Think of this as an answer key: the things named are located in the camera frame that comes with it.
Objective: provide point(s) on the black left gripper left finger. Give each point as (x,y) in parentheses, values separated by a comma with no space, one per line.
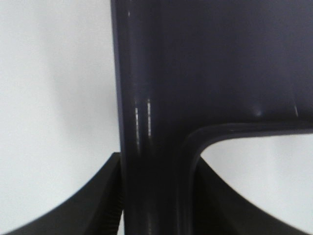
(95,209)

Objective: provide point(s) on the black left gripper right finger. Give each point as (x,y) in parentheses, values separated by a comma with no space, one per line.
(220,210)

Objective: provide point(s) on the purple plastic dustpan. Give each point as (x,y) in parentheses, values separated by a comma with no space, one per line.
(190,73)

